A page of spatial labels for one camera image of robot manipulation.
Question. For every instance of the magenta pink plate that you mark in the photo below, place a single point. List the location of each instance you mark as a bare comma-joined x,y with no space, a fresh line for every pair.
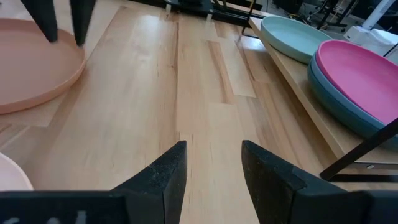
360,77

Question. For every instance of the black aluminium rig frame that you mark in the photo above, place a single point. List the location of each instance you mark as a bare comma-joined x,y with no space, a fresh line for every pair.
236,19

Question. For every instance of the wooden shelf with black frame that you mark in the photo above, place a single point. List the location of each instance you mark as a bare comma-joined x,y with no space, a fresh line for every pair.
326,124

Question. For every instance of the white floor appliance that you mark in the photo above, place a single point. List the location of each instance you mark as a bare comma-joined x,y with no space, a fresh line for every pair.
370,34

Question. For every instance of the peach plate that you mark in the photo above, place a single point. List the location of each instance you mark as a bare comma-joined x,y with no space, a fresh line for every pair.
34,65

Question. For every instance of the pale green plate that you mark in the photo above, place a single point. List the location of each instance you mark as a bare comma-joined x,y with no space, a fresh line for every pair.
292,37

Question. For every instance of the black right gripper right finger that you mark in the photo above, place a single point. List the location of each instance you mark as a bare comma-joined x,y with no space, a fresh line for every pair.
280,193

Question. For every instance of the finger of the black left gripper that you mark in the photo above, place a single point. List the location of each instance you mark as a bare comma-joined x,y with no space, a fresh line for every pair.
43,17
81,18

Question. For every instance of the pale pink plate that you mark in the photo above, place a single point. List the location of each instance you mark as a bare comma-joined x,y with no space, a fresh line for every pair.
12,175

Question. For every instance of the blue-grey plate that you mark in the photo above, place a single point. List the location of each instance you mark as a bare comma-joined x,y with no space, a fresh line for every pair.
335,112

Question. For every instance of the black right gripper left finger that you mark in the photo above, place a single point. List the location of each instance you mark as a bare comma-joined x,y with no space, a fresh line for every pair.
161,186

